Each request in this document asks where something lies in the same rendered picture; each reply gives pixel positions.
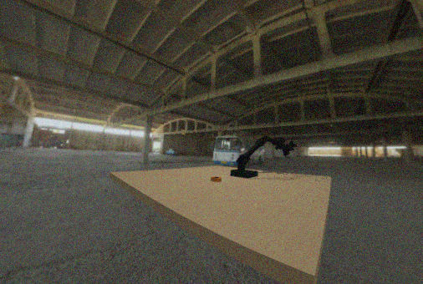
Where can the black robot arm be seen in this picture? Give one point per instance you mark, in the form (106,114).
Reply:
(243,159)

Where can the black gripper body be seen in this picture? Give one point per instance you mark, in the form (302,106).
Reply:
(283,146)

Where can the orange block with dark square face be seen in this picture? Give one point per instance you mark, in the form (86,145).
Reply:
(216,179)

